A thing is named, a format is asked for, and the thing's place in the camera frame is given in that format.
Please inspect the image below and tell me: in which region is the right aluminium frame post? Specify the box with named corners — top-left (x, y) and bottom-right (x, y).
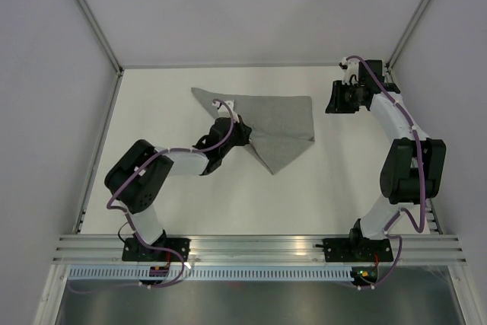
top-left (386, 0), bottom-right (433, 71)

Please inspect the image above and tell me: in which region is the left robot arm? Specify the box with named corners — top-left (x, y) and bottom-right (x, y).
top-left (104, 117), bottom-right (252, 261)

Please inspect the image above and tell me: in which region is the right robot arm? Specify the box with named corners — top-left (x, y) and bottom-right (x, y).
top-left (321, 56), bottom-right (447, 263)

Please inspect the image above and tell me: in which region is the left aluminium frame post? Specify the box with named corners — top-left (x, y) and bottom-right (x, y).
top-left (53, 0), bottom-right (125, 75)

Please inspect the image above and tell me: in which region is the grey cloth napkin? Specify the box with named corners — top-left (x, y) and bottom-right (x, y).
top-left (191, 88), bottom-right (314, 175)

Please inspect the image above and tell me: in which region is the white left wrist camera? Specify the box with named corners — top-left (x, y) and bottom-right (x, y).
top-left (212, 99), bottom-right (240, 123)

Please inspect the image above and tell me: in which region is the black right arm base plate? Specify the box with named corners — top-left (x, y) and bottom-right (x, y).
top-left (322, 237), bottom-right (394, 263)

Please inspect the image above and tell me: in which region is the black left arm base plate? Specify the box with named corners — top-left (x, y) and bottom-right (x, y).
top-left (122, 237), bottom-right (190, 263)

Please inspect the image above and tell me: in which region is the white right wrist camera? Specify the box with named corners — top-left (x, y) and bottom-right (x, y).
top-left (339, 57), bottom-right (359, 84)

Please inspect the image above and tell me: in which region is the aluminium front rail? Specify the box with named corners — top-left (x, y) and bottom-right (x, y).
top-left (51, 234), bottom-right (467, 266)

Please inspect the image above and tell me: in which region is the white slotted cable duct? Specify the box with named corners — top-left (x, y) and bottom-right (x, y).
top-left (68, 265), bottom-right (354, 282)

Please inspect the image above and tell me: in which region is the aluminium frame post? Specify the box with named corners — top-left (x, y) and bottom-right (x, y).
top-left (53, 0), bottom-right (125, 75)
top-left (386, 0), bottom-right (433, 71)

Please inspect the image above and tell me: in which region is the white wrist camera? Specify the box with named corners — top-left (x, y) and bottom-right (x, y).
top-left (212, 99), bottom-right (240, 123)
top-left (339, 57), bottom-right (359, 84)

